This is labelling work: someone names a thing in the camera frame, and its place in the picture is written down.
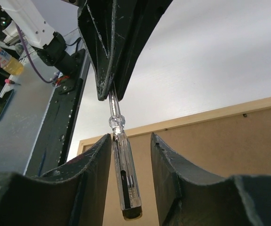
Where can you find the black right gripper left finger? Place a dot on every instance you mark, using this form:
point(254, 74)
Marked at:
point(72, 194)

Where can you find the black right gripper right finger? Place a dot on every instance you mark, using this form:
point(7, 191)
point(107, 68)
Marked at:
point(187, 195)

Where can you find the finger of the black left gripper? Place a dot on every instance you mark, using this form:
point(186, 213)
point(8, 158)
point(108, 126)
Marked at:
point(144, 18)
point(96, 26)

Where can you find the clear handled screwdriver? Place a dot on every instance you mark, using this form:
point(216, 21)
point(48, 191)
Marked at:
point(128, 188)

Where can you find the wooden picture frame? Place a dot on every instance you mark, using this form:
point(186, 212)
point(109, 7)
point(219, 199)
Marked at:
point(221, 141)

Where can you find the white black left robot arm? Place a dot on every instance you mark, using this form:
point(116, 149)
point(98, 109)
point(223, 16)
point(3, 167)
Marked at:
point(114, 33)

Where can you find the plastic drink bottle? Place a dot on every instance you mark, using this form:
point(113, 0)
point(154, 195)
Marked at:
point(10, 64)

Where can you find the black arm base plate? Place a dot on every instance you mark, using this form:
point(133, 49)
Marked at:
point(55, 136)

